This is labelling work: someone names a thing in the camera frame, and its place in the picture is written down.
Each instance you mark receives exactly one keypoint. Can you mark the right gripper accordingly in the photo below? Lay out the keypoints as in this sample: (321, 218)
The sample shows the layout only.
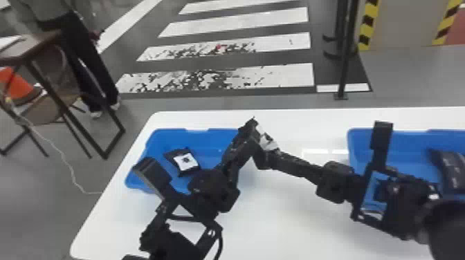
(338, 181)

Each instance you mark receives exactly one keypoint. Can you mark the orange cone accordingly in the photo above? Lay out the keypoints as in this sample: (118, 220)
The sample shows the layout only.
(16, 87)

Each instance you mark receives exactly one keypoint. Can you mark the brown side table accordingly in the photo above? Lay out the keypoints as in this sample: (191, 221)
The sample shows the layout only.
(29, 47)

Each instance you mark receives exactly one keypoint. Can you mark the black part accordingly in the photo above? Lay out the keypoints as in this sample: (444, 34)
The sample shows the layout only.
(185, 161)
(450, 170)

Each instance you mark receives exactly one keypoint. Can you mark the blue tray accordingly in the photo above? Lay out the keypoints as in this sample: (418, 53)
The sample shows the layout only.
(203, 145)
(410, 152)

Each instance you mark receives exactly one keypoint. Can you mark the black metal post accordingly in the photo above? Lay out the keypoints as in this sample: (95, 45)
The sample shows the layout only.
(345, 54)

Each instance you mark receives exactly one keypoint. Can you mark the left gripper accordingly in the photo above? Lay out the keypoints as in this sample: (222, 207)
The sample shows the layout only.
(214, 190)

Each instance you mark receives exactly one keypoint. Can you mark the yellow black striped post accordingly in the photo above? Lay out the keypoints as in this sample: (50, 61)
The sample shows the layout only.
(367, 25)
(445, 23)

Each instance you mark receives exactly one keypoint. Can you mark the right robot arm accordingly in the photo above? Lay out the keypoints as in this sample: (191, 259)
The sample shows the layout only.
(403, 203)

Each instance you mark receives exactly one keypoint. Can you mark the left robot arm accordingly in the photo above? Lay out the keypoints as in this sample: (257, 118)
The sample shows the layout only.
(163, 243)

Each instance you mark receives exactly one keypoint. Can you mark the person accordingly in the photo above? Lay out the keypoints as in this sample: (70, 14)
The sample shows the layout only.
(87, 65)

